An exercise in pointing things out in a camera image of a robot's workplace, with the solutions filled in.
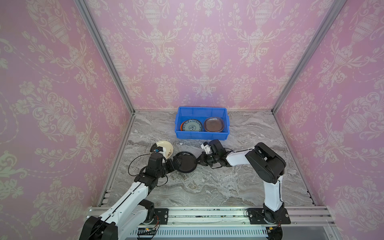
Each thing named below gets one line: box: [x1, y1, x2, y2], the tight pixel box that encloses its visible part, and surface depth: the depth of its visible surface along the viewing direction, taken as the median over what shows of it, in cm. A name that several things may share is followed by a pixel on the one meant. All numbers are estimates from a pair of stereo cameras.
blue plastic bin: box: [175, 106, 230, 141], surface depth 108 cm
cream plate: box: [156, 140, 174, 160], surface depth 100 cm
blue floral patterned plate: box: [183, 119, 203, 132], surface depth 111 cm
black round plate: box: [175, 151, 197, 173], surface depth 92 cm
